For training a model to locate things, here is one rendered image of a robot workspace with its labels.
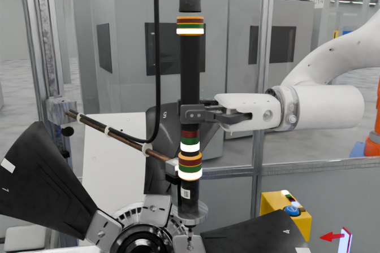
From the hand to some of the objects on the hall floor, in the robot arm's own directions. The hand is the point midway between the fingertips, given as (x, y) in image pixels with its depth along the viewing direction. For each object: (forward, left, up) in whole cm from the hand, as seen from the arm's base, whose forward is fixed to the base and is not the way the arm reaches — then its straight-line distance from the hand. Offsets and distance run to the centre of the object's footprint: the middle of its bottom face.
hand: (190, 110), depth 51 cm
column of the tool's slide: (+26, -67, -148) cm, 164 cm away
